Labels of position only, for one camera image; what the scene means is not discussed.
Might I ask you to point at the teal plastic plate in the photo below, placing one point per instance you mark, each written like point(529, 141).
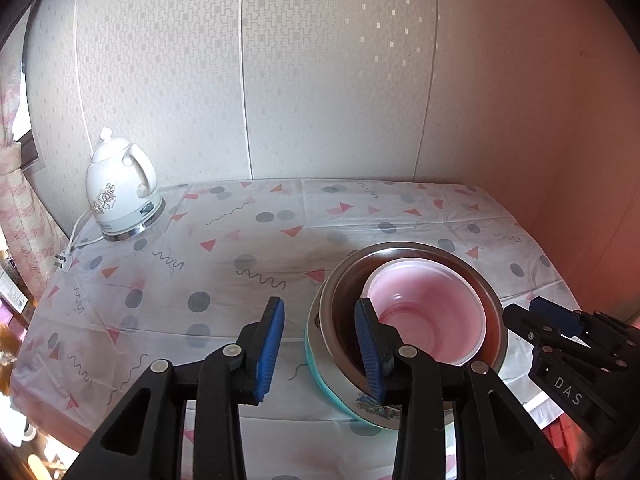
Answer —
point(320, 365)

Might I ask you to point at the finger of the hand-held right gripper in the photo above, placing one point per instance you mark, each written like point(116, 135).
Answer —
point(525, 322)
point(555, 315)

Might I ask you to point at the pink patterned curtain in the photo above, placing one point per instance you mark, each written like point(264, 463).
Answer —
point(25, 220)

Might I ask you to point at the silver kettle base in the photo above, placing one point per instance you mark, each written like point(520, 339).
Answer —
point(150, 220)

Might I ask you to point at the stainless steel bowl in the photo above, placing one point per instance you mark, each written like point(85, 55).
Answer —
point(345, 300)

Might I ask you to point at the small cardboard boxes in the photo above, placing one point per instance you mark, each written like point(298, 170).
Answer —
point(12, 290)

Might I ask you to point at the white ceramic electric kettle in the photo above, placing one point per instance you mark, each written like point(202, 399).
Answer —
point(117, 185)

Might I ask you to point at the red plastic bowl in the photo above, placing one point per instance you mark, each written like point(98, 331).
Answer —
point(430, 310)

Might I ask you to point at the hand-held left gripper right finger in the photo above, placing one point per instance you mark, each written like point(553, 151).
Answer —
point(370, 360)

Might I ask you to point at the patterned plastic tablecloth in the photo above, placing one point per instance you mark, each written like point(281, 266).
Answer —
point(225, 240)

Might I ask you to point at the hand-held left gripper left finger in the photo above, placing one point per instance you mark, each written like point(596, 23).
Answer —
point(267, 360)

